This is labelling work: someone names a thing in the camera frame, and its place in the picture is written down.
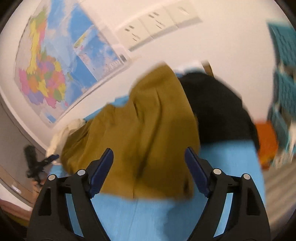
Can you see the white wall socket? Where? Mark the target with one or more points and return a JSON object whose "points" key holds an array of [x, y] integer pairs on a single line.
{"points": [[133, 35], [158, 22]]}

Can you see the white wall socket left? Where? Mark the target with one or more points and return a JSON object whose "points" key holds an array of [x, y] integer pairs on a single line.
{"points": [[133, 35]]}

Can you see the white wall switch right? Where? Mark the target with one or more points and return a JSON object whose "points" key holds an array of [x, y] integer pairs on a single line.
{"points": [[183, 13]]}

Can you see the olive mustard garment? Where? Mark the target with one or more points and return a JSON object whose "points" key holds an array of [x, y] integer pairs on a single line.
{"points": [[148, 135]]}

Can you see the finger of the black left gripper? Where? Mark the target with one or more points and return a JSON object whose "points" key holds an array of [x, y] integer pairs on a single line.
{"points": [[47, 161], [31, 158]]}

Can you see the colourful wall map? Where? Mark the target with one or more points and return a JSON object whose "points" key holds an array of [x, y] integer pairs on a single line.
{"points": [[63, 55]]}

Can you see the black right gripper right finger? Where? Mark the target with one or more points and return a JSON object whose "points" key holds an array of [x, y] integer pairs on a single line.
{"points": [[247, 219]]}

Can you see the grey wooden door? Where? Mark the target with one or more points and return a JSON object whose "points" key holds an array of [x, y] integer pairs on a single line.
{"points": [[13, 163]]}

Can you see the blue floral bed sheet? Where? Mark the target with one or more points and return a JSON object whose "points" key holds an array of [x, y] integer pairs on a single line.
{"points": [[108, 203]]}

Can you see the teal perforated plastic basket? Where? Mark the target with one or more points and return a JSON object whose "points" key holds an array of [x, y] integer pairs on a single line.
{"points": [[283, 38]]}

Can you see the cream folded garment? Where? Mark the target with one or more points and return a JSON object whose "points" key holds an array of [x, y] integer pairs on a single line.
{"points": [[59, 139]]}

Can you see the white wall socket middle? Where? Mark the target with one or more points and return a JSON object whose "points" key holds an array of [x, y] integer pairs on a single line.
{"points": [[158, 22]]}

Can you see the black garment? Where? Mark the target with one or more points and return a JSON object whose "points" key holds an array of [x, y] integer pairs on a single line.
{"points": [[219, 111]]}

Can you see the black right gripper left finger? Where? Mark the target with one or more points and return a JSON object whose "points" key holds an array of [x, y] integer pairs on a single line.
{"points": [[50, 218]]}

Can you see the orange garment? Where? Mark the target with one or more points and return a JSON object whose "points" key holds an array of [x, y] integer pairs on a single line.
{"points": [[268, 143]]}

